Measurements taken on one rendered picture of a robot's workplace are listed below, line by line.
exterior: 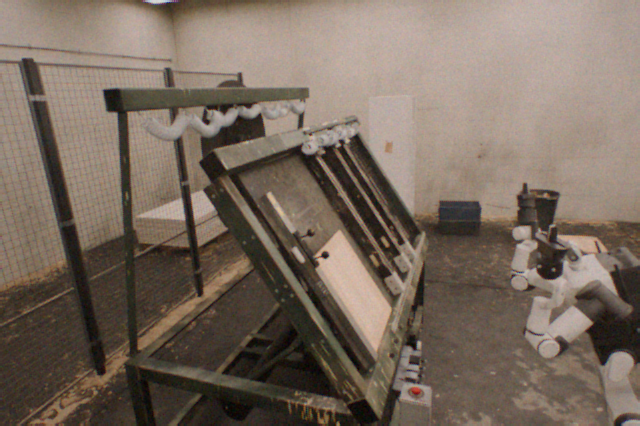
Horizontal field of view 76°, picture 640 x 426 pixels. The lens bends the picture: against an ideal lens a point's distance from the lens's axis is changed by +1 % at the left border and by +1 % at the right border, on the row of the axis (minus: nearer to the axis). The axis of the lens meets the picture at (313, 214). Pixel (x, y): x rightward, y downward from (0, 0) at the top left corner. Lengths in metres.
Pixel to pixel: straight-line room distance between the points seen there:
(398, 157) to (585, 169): 2.99
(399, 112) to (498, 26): 2.18
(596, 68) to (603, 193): 1.85
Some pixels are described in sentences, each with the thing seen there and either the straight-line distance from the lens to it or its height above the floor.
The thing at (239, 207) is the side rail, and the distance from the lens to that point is 1.68.
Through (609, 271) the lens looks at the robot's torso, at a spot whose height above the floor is 1.38.
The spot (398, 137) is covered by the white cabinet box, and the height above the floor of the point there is 1.50.
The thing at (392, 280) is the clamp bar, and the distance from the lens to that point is 2.63.
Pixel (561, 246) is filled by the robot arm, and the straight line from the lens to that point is 1.69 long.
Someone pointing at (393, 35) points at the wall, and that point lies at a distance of 7.32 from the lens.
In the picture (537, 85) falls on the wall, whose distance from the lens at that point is 7.25.
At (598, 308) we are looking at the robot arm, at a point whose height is 1.29.
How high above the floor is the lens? 2.13
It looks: 16 degrees down
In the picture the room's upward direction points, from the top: 3 degrees counter-clockwise
